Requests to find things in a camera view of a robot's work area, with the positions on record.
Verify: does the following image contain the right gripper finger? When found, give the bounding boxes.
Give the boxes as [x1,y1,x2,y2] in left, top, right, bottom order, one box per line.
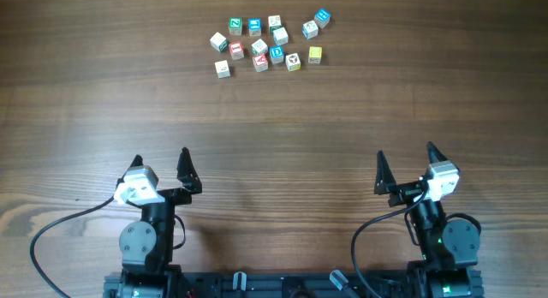
[426,141,449,164]
[374,150,396,195]

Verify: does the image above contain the white block teal side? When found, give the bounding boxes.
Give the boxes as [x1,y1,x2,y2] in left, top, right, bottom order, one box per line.
[210,32,229,52]

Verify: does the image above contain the wooden W block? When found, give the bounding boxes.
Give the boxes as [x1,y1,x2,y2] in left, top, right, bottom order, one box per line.
[252,39,269,56]

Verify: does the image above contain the yellow sided picture block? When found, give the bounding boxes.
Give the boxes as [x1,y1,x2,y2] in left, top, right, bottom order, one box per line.
[285,53,301,72]

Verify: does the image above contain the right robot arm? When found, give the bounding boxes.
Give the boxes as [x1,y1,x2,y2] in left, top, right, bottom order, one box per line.
[367,142,485,298]

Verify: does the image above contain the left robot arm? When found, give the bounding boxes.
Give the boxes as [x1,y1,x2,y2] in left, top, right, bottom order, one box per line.
[103,147,202,298]

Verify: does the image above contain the plain block red side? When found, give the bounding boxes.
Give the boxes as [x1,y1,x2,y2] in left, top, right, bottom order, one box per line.
[215,60,230,79]

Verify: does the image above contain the red top block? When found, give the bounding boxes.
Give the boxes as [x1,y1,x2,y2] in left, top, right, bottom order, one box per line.
[229,41,245,60]

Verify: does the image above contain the red A block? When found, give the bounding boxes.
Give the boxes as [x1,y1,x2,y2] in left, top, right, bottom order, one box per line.
[253,53,269,72]

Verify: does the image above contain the yellow top block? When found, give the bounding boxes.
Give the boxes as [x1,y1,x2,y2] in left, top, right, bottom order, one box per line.
[308,46,323,64]

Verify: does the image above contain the blue D block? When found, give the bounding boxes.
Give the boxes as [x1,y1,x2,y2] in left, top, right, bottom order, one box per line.
[269,45,285,64]

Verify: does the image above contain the green N block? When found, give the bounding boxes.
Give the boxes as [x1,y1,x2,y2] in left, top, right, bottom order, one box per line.
[229,17,243,36]

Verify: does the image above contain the blue top block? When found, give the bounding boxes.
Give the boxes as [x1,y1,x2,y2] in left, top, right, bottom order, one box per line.
[247,18,262,37]

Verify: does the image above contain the white block blue side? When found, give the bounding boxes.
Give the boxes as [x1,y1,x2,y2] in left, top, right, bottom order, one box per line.
[302,21,319,39]

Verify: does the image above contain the white block beside D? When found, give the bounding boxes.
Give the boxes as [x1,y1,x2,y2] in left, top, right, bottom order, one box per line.
[272,27,289,45]

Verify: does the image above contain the blue block far right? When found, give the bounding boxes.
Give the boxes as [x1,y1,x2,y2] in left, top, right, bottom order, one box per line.
[314,9,331,29]

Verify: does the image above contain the plain block green side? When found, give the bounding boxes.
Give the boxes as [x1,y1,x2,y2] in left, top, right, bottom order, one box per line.
[268,15,282,33]

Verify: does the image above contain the left camera cable black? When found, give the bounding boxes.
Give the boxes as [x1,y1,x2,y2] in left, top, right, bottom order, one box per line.
[29,196,116,298]

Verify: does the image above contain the camera cable black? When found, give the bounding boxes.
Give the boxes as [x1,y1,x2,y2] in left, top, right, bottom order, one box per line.
[29,196,116,298]
[350,194,425,298]

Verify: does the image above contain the right camera cable black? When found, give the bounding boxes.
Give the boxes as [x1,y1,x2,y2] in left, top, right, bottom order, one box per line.
[350,194,425,298]

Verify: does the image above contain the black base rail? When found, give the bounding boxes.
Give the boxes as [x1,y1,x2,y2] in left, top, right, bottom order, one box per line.
[103,270,485,298]

